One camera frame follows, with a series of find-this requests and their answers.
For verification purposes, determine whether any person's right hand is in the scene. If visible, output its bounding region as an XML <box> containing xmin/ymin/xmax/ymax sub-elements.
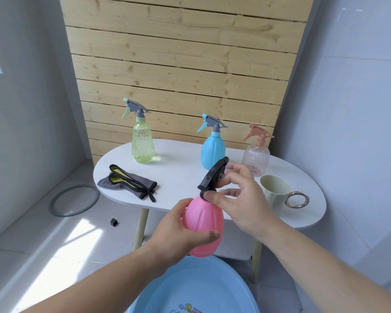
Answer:
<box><xmin>203</xmin><ymin>162</ymin><xmax>282</xmax><ymax>245</ymax></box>

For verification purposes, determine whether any person's left hand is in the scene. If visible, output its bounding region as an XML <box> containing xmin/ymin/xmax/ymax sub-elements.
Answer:
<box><xmin>146</xmin><ymin>198</ymin><xmax>221</xmax><ymax>270</ymax></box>

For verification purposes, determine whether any pink spray bottle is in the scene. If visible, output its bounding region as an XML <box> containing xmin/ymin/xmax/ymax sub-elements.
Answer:
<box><xmin>181</xmin><ymin>196</ymin><xmax>225</xmax><ymax>259</ymax></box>

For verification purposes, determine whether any beige cup with metal handle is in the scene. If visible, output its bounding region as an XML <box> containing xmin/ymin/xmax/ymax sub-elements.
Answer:
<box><xmin>259</xmin><ymin>174</ymin><xmax>310</xmax><ymax>214</ymax></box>

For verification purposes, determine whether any black spray nozzle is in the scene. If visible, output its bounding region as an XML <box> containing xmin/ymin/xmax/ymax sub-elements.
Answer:
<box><xmin>197</xmin><ymin>156</ymin><xmax>230</xmax><ymax>202</ymax></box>

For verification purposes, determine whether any clear ribbed spray bottle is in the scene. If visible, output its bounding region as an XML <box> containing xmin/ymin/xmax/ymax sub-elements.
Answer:
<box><xmin>241</xmin><ymin>145</ymin><xmax>271</xmax><ymax>177</ymax></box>

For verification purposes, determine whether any blue spray bottle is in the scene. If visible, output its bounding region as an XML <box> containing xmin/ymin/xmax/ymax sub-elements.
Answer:
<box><xmin>200</xmin><ymin>132</ymin><xmax>226</xmax><ymax>170</ymax></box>

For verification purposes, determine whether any orange spray head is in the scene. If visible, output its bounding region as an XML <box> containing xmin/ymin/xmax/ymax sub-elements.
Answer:
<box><xmin>241</xmin><ymin>123</ymin><xmax>275</xmax><ymax>148</ymax></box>

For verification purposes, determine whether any blue grey spray nozzle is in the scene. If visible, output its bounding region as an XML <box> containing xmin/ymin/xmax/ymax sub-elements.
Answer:
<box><xmin>196</xmin><ymin>113</ymin><xmax>229</xmax><ymax>134</ymax></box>

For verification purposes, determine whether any green clear spray bottle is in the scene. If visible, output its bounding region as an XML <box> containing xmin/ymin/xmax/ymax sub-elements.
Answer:
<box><xmin>131</xmin><ymin>122</ymin><xmax>156</xmax><ymax>164</ymax></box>

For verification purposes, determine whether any green grey spray nozzle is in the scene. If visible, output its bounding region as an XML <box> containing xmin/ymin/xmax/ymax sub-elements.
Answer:
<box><xmin>121</xmin><ymin>97</ymin><xmax>152</xmax><ymax>124</ymax></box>

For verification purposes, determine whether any person's left forearm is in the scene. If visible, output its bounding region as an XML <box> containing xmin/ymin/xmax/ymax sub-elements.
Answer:
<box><xmin>19</xmin><ymin>244</ymin><xmax>170</xmax><ymax>313</ymax></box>

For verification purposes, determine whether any person's right forearm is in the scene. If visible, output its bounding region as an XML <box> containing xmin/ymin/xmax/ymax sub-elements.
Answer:
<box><xmin>260</xmin><ymin>220</ymin><xmax>391</xmax><ymax>313</ymax></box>

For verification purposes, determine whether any blue plastic basin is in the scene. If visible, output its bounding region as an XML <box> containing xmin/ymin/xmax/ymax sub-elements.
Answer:
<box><xmin>125</xmin><ymin>256</ymin><xmax>261</xmax><ymax>313</ymax></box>

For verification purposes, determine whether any white oval table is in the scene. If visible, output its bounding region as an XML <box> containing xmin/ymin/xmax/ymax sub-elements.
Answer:
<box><xmin>93</xmin><ymin>139</ymin><xmax>327</xmax><ymax>284</ymax></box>

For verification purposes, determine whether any grey cloth with black trim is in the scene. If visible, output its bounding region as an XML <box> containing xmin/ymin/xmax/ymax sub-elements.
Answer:
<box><xmin>97</xmin><ymin>164</ymin><xmax>158</xmax><ymax>203</ymax></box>

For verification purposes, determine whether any grey rubber ring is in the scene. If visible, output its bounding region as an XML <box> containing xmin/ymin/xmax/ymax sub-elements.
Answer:
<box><xmin>49</xmin><ymin>184</ymin><xmax>100</xmax><ymax>218</ymax></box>

